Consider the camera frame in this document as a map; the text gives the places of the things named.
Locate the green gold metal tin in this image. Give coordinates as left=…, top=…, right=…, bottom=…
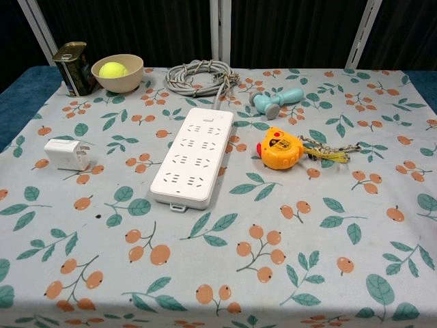
left=52, top=41, right=98, bottom=98

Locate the white wall charger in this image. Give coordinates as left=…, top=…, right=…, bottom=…
left=43, top=137, right=92, bottom=172

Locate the grey coiled power cable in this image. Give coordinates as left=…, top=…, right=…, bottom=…
left=165, top=59, right=239, bottom=109

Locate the light blue massage roller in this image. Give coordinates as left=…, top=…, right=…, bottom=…
left=251, top=87, right=305, bottom=120

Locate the black pleated curtain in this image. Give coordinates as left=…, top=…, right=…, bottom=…
left=0, top=0, right=437, bottom=95

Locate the floral patterned tablecloth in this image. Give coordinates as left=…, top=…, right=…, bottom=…
left=0, top=66, right=437, bottom=328

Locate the white power strip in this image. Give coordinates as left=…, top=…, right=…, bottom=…
left=149, top=107, right=235, bottom=213

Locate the yellow tape measure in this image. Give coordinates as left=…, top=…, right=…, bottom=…
left=255, top=126, right=305, bottom=171

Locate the white metal frame post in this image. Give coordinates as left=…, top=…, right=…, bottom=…
left=16, top=0, right=59, bottom=58
left=344, top=0, right=383, bottom=70
left=208, top=0, right=233, bottom=68

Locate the beige bowl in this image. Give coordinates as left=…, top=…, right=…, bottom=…
left=91, top=53, right=145, bottom=94

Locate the yellow tennis ball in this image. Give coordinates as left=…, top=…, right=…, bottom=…
left=98, top=61, right=130, bottom=79

